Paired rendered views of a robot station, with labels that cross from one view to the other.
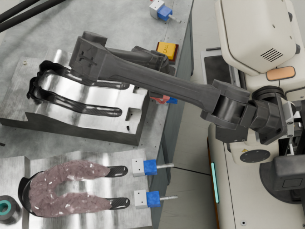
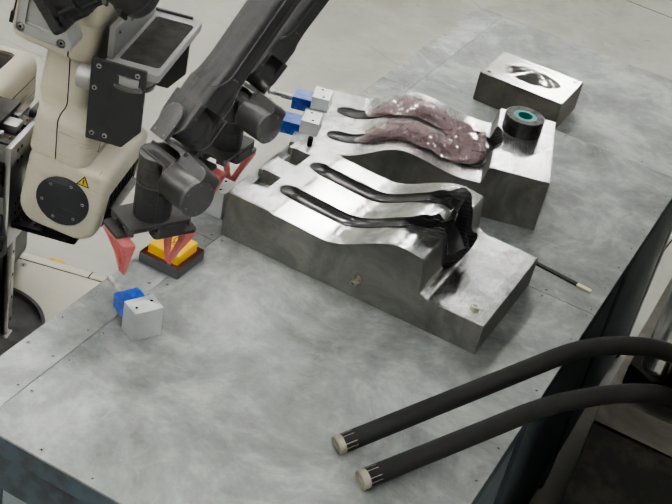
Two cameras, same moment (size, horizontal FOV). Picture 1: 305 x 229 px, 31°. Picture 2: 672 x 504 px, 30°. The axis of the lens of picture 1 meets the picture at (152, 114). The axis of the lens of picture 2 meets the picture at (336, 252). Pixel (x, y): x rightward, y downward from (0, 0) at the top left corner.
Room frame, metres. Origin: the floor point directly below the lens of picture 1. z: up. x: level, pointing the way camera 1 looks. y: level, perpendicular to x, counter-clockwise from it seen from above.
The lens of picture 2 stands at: (2.91, 0.17, 2.05)
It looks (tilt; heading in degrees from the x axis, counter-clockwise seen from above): 34 degrees down; 180
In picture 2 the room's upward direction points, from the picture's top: 13 degrees clockwise
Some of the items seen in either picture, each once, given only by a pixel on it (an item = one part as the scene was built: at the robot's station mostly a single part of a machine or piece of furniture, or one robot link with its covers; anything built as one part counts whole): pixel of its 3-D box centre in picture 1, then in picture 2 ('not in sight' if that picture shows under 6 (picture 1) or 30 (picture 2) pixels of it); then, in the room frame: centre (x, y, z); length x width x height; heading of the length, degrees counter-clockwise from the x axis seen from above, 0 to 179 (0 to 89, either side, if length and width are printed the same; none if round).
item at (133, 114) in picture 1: (134, 117); (291, 164); (0.90, 0.06, 0.87); 0.05 x 0.05 x 0.04; 69
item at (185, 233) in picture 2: not in sight; (163, 238); (1.36, -0.08, 0.96); 0.07 x 0.07 x 0.09; 42
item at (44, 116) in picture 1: (74, 93); (384, 228); (1.04, 0.25, 0.87); 0.50 x 0.26 x 0.14; 69
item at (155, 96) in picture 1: (161, 92); (229, 163); (0.97, -0.04, 0.88); 0.07 x 0.07 x 0.09; 69
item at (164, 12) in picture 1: (167, 14); (128, 300); (1.35, -0.12, 0.83); 0.13 x 0.05 x 0.05; 42
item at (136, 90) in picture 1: (140, 90); (261, 187); (1.01, 0.02, 0.87); 0.05 x 0.05 x 0.04; 69
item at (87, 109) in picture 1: (75, 89); (384, 199); (1.03, 0.24, 0.92); 0.35 x 0.16 x 0.09; 69
